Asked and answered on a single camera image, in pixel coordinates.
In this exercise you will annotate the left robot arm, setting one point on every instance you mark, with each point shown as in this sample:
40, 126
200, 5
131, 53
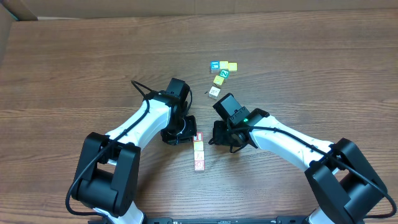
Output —
107, 172

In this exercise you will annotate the white picture block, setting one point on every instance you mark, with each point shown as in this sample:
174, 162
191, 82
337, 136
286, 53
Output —
214, 92

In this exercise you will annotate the green Z letter block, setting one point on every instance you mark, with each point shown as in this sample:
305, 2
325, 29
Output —
224, 74

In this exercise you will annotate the blue letter block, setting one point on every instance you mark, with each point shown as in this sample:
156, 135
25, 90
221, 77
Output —
214, 66

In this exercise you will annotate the red I letter block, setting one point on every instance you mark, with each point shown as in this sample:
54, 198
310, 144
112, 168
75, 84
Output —
198, 137

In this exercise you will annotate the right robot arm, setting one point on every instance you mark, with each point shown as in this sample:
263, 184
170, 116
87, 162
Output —
345, 185

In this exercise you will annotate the white dotted wooden block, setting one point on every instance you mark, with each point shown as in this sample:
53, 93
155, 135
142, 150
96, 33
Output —
199, 156

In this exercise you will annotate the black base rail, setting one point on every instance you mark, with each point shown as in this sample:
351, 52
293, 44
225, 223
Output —
277, 220

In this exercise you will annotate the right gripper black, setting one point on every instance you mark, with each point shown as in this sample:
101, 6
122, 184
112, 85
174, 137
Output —
219, 137

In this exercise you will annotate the red Q letter block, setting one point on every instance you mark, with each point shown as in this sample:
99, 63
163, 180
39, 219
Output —
199, 165

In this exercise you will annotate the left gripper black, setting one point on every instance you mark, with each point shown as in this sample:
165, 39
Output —
190, 129

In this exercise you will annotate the pale yellow block top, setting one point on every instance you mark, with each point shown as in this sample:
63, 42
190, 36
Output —
224, 65

